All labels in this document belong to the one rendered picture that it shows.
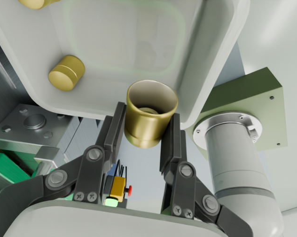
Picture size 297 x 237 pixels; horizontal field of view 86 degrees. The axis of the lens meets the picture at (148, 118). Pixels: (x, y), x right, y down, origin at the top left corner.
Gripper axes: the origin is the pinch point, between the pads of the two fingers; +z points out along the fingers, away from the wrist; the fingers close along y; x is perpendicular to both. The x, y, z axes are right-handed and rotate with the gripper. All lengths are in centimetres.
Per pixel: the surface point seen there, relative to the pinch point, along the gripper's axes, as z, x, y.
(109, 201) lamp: 6, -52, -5
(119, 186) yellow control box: 11, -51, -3
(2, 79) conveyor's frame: 9.9, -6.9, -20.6
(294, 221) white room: 79, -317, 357
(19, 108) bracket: 8.4, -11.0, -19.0
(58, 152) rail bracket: 2.3, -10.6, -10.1
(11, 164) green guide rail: 2.2, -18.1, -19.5
